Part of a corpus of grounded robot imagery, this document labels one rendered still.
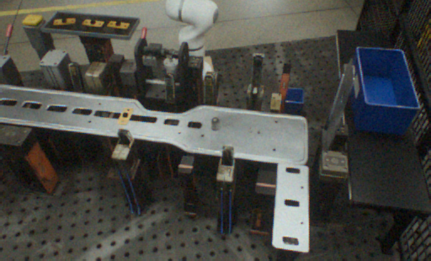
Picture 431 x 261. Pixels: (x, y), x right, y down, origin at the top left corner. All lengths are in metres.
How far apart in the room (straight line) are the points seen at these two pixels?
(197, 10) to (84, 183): 0.85
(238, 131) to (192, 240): 0.44
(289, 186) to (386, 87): 0.59
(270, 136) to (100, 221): 0.73
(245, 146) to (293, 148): 0.16
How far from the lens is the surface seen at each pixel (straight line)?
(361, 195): 1.20
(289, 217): 1.14
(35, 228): 1.60
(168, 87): 1.41
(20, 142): 1.42
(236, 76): 1.99
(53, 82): 1.62
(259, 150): 1.26
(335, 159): 1.21
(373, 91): 1.52
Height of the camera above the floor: 1.99
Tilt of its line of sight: 47 degrees down
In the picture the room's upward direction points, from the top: 1 degrees counter-clockwise
